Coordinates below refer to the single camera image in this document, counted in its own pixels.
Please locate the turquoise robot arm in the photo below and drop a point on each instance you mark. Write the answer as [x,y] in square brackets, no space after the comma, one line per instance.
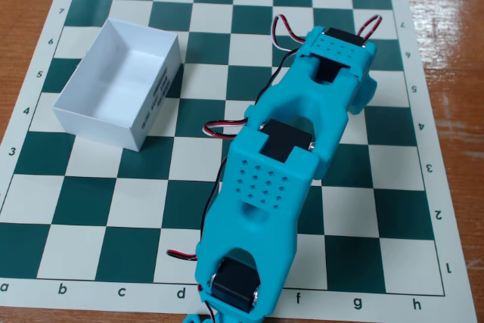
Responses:
[264,224]

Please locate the white cardboard box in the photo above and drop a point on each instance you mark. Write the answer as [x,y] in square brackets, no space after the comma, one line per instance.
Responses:
[113,73]

